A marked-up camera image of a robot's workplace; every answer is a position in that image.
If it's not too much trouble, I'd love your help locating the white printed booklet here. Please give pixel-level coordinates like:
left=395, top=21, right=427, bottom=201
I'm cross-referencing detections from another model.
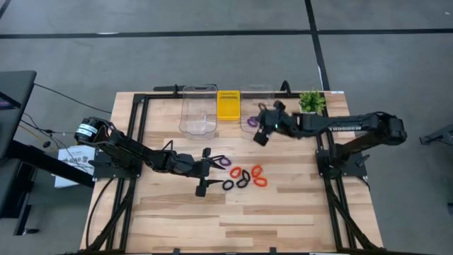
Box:
left=54, top=144, right=97, bottom=188

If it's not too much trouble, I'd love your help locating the black aluminium table frame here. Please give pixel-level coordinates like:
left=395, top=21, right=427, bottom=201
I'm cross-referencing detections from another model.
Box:
left=58, top=80, right=431, bottom=255

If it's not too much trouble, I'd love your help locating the black desk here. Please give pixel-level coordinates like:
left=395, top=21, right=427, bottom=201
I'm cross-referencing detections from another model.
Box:
left=0, top=69, right=96, bottom=237

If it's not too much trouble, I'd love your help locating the clear plastic bin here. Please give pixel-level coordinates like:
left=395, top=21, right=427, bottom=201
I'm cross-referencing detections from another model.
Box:
left=239, top=84, right=280, bottom=139
left=178, top=84, right=219, bottom=140

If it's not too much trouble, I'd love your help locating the yellow plastic basket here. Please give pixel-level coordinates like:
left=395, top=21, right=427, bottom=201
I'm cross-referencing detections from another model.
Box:
left=216, top=90, right=241, bottom=122

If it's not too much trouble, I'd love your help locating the long black floor cable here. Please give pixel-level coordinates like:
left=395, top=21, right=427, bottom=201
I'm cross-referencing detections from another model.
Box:
left=33, top=83, right=113, bottom=115

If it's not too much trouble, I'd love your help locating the black cable bundle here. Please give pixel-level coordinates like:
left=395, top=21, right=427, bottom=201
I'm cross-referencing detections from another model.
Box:
left=19, top=113, right=81, bottom=149

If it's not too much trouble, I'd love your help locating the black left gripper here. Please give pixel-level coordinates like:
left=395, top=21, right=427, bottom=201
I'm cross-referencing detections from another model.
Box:
left=176, top=147, right=227, bottom=198

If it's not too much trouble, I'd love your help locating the black arm base cable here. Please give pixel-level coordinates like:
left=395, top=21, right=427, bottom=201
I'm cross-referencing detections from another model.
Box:
left=86, top=176, right=117, bottom=249

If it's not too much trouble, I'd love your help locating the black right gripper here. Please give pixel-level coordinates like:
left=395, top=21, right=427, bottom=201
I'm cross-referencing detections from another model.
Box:
left=253, top=101, right=297, bottom=147

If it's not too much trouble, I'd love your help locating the green plant in white pot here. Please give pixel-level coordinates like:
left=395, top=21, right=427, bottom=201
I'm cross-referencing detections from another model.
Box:
left=299, top=90, right=327, bottom=115

